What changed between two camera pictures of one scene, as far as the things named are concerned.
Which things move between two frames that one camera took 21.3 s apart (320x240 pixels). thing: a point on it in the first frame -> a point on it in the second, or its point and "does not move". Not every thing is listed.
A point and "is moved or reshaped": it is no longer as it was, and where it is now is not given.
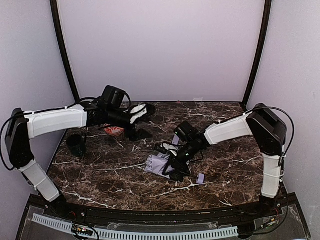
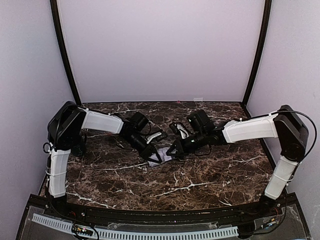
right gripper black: (177, 164) -> (178, 145)
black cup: (76, 144) does not move
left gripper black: (133, 127) -> (146, 150)
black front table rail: (282, 209) does not move
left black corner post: (64, 48) does not move
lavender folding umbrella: (156, 163) is moved or reshaped
